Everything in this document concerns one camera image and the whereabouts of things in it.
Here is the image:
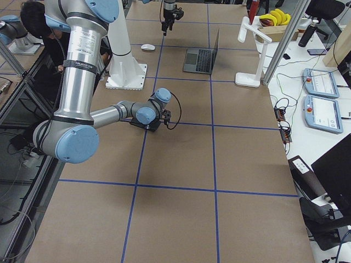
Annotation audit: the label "blue teach pendant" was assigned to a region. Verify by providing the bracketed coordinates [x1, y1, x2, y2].
[303, 95, 343, 134]
[303, 68, 339, 99]

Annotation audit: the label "seated person in black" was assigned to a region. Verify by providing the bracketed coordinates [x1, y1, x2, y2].
[19, 0, 113, 105]

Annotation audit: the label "grey laptop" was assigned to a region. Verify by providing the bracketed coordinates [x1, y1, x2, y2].
[183, 28, 220, 75]

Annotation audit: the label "red bottle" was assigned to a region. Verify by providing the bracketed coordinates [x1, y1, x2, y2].
[248, 0, 259, 25]

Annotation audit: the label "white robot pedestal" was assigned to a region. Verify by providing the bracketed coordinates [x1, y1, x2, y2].
[106, 1, 148, 90]

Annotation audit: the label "dark teal mouse pad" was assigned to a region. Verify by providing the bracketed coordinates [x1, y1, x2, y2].
[129, 118, 161, 132]

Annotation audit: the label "black monitor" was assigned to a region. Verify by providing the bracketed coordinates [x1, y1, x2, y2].
[312, 135, 350, 216]

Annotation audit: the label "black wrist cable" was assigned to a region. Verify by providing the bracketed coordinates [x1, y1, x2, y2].
[164, 92, 182, 131]

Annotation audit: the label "yellow bananas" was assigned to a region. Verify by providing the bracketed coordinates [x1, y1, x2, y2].
[259, 9, 291, 27]

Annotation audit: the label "black water bottle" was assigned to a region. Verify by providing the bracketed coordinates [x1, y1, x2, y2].
[298, 19, 319, 47]

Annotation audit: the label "white computer mouse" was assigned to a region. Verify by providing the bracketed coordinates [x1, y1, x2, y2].
[140, 44, 156, 52]

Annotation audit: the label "white desk lamp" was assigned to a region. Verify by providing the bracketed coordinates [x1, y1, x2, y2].
[235, 16, 273, 88]

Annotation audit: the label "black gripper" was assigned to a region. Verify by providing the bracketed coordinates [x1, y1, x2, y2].
[159, 109, 172, 125]
[161, 7, 184, 36]

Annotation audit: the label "lower blue teach pendant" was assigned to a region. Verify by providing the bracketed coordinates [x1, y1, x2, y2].
[303, 95, 343, 134]

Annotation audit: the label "black office chair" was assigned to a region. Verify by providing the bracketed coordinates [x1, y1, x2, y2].
[305, 0, 345, 40]

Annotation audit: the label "aluminium frame post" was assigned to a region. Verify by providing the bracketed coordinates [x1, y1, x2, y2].
[262, 0, 311, 86]

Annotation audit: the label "cardboard box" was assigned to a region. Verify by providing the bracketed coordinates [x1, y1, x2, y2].
[256, 25, 299, 43]

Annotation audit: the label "upper blue teach pendant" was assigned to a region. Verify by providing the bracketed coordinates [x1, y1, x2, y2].
[303, 68, 339, 99]

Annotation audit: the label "smartphone on side table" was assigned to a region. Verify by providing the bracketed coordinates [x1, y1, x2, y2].
[307, 49, 327, 56]

